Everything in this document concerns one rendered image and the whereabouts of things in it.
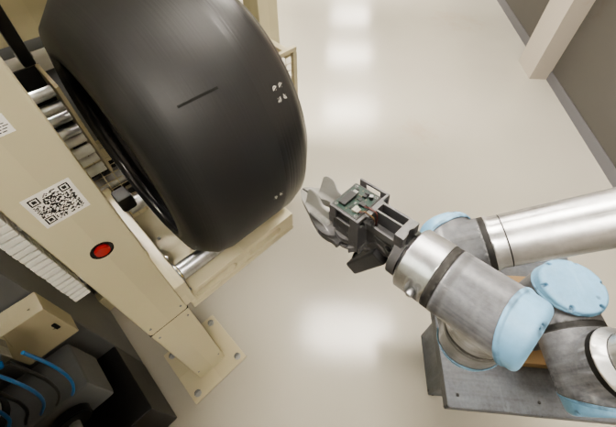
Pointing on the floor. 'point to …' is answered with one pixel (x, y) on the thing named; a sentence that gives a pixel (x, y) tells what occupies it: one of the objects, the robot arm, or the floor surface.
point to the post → (91, 231)
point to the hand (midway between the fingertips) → (307, 196)
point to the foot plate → (201, 387)
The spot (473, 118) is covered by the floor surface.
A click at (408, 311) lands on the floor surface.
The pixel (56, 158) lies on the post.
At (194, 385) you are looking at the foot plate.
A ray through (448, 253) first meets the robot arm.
